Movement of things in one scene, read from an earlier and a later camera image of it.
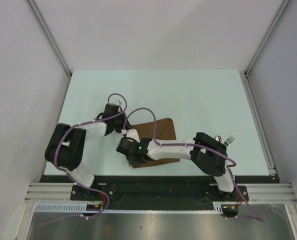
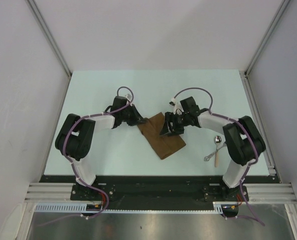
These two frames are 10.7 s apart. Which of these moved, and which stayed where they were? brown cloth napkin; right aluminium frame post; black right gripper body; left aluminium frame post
Moved: brown cloth napkin; black right gripper body
Stayed: right aluminium frame post; left aluminium frame post
